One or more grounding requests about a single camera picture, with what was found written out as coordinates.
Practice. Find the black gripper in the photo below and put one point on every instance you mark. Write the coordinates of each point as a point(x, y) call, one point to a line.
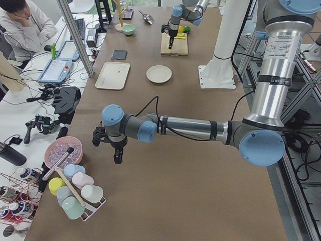
point(171, 33)
point(117, 145)

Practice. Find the beige round plate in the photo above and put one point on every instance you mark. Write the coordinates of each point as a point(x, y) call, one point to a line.
point(158, 74)

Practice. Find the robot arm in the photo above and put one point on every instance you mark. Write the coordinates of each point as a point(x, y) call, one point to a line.
point(181, 12)
point(258, 136)

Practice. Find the cream rabbit tray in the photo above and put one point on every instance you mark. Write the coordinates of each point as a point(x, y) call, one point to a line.
point(113, 76)

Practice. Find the yellow plastic knife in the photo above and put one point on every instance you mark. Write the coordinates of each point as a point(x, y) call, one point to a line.
point(180, 37)

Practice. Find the bamboo cutting board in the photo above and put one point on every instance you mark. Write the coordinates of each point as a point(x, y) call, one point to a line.
point(180, 46)

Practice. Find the green lime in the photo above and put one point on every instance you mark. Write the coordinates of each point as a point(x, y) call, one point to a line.
point(187, 29)

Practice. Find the metal scoop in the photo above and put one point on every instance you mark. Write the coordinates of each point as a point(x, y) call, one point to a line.
point(147, 18)

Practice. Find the mint green bowl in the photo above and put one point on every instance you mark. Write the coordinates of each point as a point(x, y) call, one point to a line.
point(128, 29)

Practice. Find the white cup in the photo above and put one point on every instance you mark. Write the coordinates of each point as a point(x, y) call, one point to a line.
point(92, 193)

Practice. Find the pink cup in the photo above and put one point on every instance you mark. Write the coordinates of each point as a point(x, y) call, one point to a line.
point(80, 180)

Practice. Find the steel muddler tool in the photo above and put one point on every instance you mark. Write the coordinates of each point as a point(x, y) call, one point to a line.
point(60, 161)

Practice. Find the blue cup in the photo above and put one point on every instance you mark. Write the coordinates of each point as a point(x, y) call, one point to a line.
point(71, 169)

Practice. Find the grey folded cloth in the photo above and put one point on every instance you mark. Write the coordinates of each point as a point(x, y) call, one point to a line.
point(119, 55)

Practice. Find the wooden mug tree stand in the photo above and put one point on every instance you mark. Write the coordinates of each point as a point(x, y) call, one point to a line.
point(121, 8)

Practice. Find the white cup rack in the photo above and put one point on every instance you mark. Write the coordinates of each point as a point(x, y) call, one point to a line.
point(92, 208)

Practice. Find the pink bowl with ice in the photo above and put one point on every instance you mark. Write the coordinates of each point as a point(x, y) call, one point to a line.
point(57, 148)

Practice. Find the grey-blue cup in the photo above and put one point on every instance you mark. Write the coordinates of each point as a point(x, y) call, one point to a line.
point(63, 193)

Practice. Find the mint green cup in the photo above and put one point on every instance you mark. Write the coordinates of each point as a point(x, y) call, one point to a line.
point(72, 208)

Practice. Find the yellow cup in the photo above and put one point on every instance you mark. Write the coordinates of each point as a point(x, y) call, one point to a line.
point(55, 184)

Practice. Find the black keyboard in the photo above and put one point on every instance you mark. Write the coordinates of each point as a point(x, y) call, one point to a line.
point(81, 26)

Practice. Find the blue teach pendant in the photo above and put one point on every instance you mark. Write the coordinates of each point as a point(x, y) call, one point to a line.
point(68, 51)
point(56, 70)

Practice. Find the black water bottle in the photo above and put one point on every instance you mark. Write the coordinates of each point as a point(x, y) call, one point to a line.
point(11, 155)

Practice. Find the seated person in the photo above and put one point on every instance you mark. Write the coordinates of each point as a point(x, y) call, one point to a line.
point(27, 28)

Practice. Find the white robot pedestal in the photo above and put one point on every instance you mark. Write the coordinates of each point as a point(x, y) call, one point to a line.
point(218, 73)

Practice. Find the aluminium frame post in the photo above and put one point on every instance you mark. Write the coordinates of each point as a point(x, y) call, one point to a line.
point(66, 13)

